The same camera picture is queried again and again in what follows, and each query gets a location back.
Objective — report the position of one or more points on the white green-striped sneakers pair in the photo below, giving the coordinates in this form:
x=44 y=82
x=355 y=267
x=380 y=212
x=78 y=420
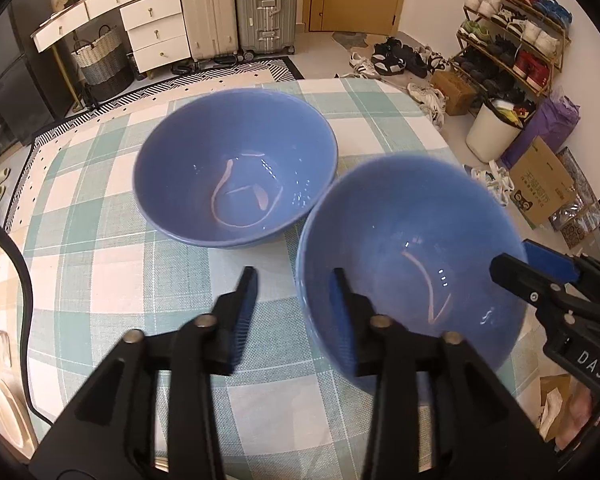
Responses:
x=492 y=182

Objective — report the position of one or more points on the pile of white sneakers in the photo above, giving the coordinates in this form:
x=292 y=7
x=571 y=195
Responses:
x=427 y=102

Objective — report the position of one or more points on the white black-striped sneakers pair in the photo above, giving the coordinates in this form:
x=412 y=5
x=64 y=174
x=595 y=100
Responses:
x=362 y=65

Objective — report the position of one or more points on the silver suitcase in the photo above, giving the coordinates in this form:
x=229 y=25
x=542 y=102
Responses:
x=265 y=10

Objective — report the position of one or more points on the patterned shopping bags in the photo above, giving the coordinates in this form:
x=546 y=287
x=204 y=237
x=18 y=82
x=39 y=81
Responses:
x=580 y=210

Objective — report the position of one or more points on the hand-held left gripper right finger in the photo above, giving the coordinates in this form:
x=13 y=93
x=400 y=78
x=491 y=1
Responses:
x=341 y=325

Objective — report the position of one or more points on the metal shoe rack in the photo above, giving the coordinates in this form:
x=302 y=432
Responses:
x=555 y=67

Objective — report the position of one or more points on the flat printed cardboard box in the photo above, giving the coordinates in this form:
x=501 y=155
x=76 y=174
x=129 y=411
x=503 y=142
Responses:
x=542 y=185

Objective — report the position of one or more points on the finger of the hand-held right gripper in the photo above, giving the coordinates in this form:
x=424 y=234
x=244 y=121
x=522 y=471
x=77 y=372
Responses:
x=555 y=262
x=530 y=285

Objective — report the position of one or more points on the white trash bin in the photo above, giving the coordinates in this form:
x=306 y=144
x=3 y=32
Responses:
x=492 y=132

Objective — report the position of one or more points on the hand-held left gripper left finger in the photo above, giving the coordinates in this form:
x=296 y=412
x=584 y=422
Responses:
x=245 y=320

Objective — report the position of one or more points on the white dresser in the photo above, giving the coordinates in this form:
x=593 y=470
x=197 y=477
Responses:
x=150 y=25

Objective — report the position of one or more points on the woven two-tone basket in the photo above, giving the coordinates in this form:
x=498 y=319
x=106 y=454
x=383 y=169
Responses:
x=102 y=65

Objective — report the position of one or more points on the small cardboard box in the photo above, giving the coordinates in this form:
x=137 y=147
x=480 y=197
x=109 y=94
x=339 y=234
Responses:
x=452 y=92

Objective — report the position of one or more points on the cream suitcase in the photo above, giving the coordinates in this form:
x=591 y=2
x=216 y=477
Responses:
x=205 y=10

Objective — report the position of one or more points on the grey doormat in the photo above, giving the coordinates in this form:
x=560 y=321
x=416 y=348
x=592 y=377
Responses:
x=351 y=39

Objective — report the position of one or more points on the beige checkered tablecloth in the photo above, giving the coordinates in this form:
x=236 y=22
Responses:
x=0 y=300

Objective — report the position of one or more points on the purple bag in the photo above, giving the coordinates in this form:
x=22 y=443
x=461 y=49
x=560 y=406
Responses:
x=550 y=130

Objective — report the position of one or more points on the group of assorted shoes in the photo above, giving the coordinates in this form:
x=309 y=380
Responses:
x=520 y=35

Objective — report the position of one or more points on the dark grey fridge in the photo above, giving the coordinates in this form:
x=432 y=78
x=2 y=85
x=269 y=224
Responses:
x=25 y=95

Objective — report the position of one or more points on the black sandals pair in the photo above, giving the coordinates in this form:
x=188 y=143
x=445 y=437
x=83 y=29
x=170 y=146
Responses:
x=397 y=57

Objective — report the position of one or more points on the blue bowl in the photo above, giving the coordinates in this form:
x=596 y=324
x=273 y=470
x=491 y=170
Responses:
x=405 y=240
x=230 y=247
x=230 y=160

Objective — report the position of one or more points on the teal checkered tablecloth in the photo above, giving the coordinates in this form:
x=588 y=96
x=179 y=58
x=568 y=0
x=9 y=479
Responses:
x=105 y=260

